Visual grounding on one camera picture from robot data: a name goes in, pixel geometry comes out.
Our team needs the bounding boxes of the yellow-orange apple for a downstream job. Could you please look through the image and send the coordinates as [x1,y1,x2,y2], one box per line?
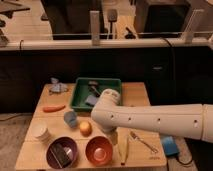
[79,121,92,136]

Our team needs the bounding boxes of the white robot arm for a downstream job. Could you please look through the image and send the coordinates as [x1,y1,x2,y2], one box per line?
[91,89,213,143]

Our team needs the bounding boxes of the blue plastic cup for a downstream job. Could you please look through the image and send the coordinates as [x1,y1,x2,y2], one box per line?
[64,111,78,128]

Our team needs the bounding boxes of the white paper cup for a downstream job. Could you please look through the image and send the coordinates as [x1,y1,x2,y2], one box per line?
[32,123,51,143]

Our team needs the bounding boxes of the metal fork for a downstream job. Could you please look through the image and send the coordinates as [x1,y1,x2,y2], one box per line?
[130,131,158,154]

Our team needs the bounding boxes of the orange bowl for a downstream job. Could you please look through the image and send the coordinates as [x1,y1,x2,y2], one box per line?
[85,136,113,166]

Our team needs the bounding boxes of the blue sponge in tray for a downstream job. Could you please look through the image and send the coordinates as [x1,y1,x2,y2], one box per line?
[85,95,98,106]

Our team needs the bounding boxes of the green plastic tray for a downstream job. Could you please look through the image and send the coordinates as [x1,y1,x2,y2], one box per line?
[70,77,122,112]

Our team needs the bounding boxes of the black box in purple bowl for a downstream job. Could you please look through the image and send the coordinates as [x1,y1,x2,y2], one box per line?
[50,143,72,168]

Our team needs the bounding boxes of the dark brush in tray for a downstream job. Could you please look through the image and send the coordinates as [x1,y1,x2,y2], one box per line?
[88,81,101,97]

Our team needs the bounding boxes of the purple bowl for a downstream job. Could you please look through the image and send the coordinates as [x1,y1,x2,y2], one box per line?
[46,137,78,169]

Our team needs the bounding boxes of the blue object on floor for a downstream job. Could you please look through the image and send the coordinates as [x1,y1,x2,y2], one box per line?
[161,136,179,156]

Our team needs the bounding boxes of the orange carrot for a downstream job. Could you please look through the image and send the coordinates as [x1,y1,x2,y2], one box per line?
[42,105,66,113]

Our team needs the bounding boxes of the crumpled blue-grey cloth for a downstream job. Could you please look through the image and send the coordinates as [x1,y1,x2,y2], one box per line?
[49,78,68,94]

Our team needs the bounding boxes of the white horizontal rail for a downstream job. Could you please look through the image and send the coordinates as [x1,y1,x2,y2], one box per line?
[0,37,213,51]

